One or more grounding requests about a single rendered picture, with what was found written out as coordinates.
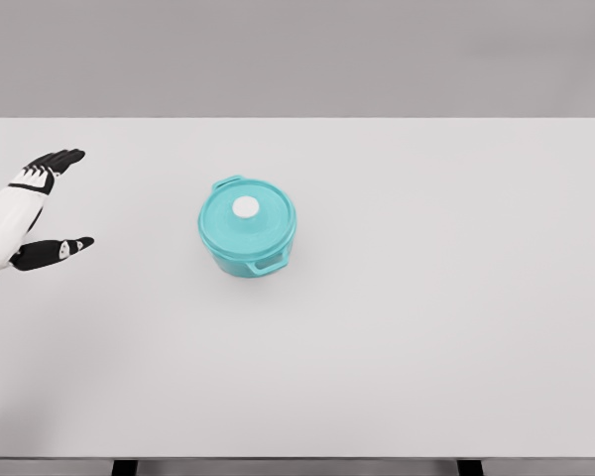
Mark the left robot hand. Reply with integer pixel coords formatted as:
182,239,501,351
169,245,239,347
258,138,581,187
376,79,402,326
0,148,95,277

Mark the teal pot lid white knob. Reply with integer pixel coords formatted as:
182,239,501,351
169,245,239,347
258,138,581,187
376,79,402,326
198,178,298,252

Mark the teal pot with handles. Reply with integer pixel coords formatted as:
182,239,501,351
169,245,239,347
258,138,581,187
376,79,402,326
197,174,298,279

